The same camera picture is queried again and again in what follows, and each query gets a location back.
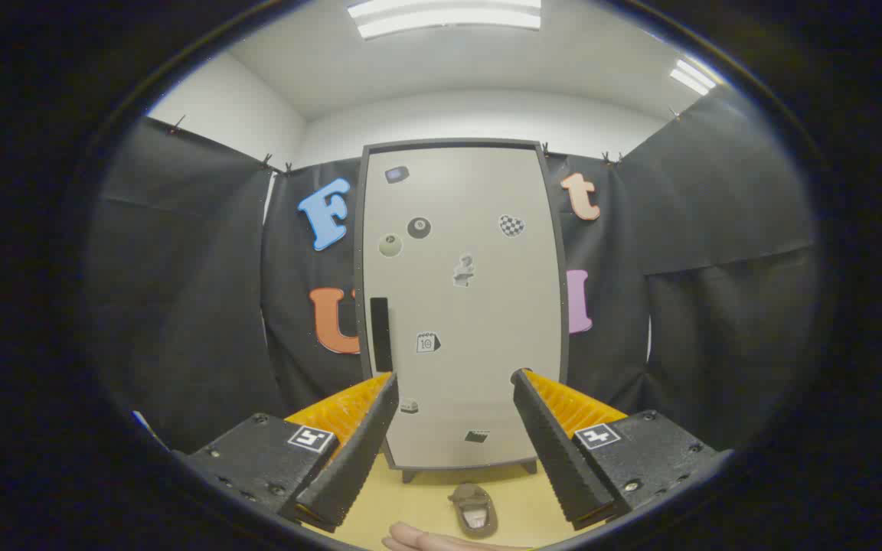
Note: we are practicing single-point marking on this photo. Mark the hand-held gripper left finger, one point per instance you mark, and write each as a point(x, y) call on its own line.
point(368, 440)

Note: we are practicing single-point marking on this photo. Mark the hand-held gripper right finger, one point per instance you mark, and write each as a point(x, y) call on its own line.
point(544, 440)

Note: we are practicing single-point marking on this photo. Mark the brown fluffy slipper shoe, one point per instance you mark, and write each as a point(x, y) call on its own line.
point(461, 496)

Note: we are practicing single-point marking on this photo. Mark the white shoe cabinet door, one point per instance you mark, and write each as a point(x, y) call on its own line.
point(472, 321)

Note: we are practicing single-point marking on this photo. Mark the grey shoe cabinet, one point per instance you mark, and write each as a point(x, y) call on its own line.
point(359, 252)

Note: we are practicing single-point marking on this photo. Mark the black backdrop cloth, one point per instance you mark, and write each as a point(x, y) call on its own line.
point(181, 268)

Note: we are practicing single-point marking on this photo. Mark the small ceiling light panel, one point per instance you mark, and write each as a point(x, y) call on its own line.
point(692, 76)

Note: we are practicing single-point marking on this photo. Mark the long ceiling light panel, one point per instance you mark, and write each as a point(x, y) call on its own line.
point(445, 15)

